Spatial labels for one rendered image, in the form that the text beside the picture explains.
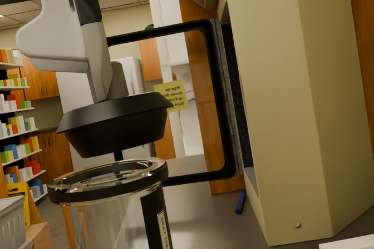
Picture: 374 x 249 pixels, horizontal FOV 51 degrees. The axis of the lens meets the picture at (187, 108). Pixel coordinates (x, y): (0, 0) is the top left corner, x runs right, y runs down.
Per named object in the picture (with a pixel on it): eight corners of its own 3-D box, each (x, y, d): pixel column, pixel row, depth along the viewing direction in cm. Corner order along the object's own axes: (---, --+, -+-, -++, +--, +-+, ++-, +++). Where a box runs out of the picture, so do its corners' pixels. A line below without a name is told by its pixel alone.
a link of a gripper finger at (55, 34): (35, 116, 28) (9, -4, 29) (118, 98, 29) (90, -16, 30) (26, 108, 25) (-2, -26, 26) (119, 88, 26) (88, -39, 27)
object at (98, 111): (193, 133, 27) (170, 40, 27) (56, 168, 25) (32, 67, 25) (170, 133, 36) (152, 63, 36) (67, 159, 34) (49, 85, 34)
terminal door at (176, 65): (237, 177, 97) (211, 16, 95) (120, 192, 101) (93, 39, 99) (237, 176, 98) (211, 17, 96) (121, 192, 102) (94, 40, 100)
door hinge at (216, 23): (243, 173, 98) (218, 18, 96) (244, 175, 95) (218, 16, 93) (237, 174, 98) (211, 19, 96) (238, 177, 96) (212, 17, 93)
